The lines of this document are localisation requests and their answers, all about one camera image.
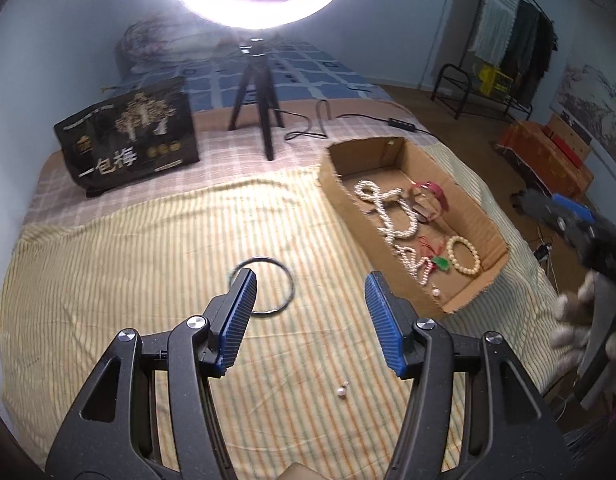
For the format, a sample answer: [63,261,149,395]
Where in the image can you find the pink brown bracelet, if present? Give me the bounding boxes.
[408,180,450,223]

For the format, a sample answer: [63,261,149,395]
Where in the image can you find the landscape wall poster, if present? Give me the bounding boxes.
[550,57,616,181]

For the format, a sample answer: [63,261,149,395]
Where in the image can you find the black printed snack bag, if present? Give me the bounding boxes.
[54,76,200,199]

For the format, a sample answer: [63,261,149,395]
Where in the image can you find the black metal clothes rack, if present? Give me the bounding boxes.
[430,0,559,121]

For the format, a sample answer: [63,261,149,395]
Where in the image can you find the green pendant red string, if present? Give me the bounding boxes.
[413,237,451,272]

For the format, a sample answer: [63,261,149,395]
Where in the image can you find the black cable with switch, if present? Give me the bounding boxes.
[285,99,434,142]

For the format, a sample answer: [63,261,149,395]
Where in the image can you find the pearl bead bracelet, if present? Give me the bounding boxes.
[446,235,482,277]

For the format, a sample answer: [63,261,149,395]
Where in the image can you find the dark grey hanging garment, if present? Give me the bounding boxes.
[500,0,539,91]

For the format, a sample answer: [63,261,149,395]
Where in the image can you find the yellow striped blanket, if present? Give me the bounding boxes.
[0,142,559,480]

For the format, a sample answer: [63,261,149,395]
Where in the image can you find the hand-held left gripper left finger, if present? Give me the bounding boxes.
[43,268,259,480]

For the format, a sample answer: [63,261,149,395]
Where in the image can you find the person's right hand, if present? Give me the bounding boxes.
[550,276,616,378]

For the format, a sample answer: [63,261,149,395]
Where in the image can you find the floral pillow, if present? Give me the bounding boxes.
[115,19,239,78]

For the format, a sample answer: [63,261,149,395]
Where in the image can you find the black hanging garment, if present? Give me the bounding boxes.
[525,10,559,106]

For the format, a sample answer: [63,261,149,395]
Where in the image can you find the orange red boxes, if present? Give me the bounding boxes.
[495,121,594,193]

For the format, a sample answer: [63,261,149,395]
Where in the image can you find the white pearl necklace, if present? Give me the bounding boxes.
[354,180,436,288]

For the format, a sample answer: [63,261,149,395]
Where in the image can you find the white striped hanging cloth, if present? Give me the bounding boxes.
[470,0,521,63]

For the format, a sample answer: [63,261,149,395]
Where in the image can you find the yellow box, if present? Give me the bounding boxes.
[475,65,514,98]

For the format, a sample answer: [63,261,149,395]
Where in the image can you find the black tripod stand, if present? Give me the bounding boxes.
[228,37,284,162]

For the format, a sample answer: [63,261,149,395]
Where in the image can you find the black bangle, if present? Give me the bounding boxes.
[229,257,295,317]

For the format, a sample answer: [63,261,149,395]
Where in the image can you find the brown cardboard carton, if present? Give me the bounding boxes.
[545,112,594,171]

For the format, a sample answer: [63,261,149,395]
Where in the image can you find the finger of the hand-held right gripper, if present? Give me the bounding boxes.
[550,193,598,226]
[510,191,584,248]

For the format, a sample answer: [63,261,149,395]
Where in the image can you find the blue plaid quilt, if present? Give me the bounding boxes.
[115,40,384,113]

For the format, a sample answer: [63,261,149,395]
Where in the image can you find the pink checked bedsheet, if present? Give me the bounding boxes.
[25,105,439,226]

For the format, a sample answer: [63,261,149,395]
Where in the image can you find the cardboard box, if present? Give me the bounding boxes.
[318,136,511,316]

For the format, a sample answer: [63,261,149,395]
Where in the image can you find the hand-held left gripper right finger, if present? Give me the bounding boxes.
[364,271,576,480]

